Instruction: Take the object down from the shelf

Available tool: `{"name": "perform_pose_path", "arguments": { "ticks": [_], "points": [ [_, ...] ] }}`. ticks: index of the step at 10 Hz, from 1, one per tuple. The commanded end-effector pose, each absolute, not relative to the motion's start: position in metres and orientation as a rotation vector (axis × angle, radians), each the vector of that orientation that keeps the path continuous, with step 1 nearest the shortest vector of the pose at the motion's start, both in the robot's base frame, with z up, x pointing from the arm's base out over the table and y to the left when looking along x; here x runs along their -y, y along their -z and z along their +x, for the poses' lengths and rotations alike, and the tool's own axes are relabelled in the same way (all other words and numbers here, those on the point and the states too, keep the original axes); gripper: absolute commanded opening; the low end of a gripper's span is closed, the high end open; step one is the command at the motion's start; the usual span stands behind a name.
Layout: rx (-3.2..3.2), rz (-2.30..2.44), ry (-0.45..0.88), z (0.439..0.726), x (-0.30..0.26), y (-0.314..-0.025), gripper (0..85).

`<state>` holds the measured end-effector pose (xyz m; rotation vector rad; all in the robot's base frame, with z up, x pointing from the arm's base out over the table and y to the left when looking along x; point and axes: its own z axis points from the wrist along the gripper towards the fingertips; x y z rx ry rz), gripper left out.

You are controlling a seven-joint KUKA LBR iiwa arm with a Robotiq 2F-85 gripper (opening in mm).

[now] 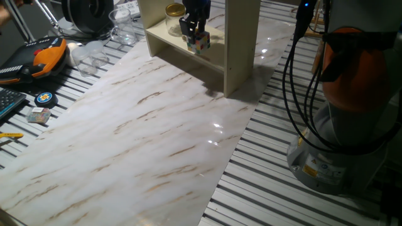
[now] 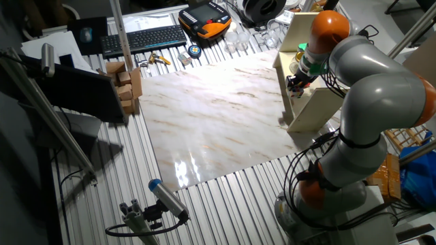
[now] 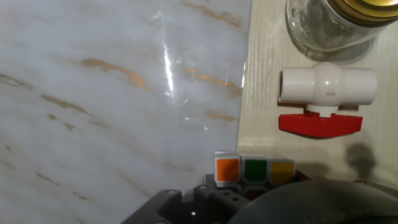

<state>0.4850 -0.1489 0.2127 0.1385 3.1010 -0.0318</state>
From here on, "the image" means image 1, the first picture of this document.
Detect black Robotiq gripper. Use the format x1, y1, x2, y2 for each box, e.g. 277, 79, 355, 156
178, 0, 212, 45

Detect multicoloured Rubik's cube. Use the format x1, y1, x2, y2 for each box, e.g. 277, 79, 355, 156
187, 30, 211, 55

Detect forearm in dark red sleeve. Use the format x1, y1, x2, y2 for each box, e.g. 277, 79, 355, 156
0, 3, 13, 28

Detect cream wooden shelf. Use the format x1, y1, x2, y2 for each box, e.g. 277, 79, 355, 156
137, 0, 261, 97

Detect glass jar gold lid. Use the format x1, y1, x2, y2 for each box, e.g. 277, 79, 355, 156
165, 3, 187, 38

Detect white power strip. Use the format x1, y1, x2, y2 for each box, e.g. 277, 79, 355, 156
116, 0, 141, 18

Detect clear glass beaker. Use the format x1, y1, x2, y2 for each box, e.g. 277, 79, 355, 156
108, 8, 138, 46

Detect clear plastic cup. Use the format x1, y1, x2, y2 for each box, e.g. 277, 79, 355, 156
71, 46, 97, 78
85, 40, 109, 68

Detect black filament spool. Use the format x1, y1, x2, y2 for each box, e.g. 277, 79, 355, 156
61, 0, 114, 35

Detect wooden slat rack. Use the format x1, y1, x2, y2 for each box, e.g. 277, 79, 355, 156
309, 0, 327, 38

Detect white ball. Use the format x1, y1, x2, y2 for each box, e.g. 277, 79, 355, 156
66, 42, 79, 67

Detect marble patterned mat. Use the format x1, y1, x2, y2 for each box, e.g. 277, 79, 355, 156
0, 0, 296, 226

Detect silver metal stand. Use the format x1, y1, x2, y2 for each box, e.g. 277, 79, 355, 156
33, 0, 75, 37

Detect orange black teach pendant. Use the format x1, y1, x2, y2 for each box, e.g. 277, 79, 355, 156
0, 36, 68, 85

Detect round black puck blue logo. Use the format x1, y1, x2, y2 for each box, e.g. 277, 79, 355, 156
34, 90, 59, 109

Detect aluminium profile pole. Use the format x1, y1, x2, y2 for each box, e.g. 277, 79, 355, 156
3, 0, 36, 43

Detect clear box coloured clips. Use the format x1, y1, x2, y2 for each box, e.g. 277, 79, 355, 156
26, 107, 52, 124

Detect black plug cable blue light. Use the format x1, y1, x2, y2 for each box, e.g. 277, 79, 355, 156
293, 0, 315, 40

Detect yellow handled tool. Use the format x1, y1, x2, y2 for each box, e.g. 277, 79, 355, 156
0, 132, 24, 148

